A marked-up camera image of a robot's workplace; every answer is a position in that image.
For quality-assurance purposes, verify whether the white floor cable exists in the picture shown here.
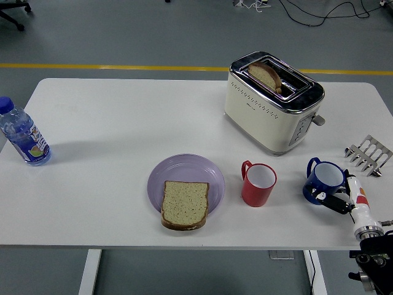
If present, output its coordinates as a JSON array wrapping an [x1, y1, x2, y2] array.
[[232, 0, 271, 15]]

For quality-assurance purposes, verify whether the purple round plate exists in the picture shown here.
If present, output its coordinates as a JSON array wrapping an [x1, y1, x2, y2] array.
[[147, 154, 226, 219]]

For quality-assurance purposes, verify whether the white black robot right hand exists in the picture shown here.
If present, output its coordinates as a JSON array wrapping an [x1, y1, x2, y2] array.
[[309, 168, 382, 232]]

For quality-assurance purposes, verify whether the red plastic cup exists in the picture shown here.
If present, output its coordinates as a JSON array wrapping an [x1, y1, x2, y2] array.
[[241, 160, 278, 208]]

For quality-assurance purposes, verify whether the square bread slice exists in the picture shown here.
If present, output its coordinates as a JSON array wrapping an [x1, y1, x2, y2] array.
[[160, 180, 211, 231]]

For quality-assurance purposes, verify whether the blue enamel cup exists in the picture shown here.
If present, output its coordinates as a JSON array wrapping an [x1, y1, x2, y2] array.
[[302, 157, 347, 206]]

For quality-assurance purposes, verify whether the thin black cable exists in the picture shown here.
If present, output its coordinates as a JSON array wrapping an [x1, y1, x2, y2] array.
[[308, 250, 317, 295]]

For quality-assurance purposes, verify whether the white table leg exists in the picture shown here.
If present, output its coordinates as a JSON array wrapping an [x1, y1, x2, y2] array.
[[78, 249, 103, 295], [303, 249, 328, 295]]

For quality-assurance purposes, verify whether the black floor cable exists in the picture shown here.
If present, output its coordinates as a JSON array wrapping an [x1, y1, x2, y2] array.
[[278, 0, 381, 27]]

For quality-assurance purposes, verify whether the blue-capped drink bottle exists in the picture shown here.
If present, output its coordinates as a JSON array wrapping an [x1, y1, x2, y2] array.
[[0, 96, 52, 167]]

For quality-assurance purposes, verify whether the silver metal toast rack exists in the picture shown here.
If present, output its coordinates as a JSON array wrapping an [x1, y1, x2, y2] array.
[[343, 134, 393, 178]]

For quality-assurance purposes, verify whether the rounded bread slice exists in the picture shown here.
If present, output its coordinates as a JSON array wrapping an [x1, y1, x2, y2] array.
[[247, 61, 282, 95]]

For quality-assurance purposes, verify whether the cream chrome toaster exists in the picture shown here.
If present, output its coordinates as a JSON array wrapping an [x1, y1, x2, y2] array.
[[224, 51, 326, 157]]

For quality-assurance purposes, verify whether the black office chair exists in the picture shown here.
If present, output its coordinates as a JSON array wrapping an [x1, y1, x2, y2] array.
[[0, 0, 32, 32]]

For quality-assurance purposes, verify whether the grey under-table bracket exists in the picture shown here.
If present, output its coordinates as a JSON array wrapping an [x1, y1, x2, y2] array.
[[268, 250, 295, 261]]

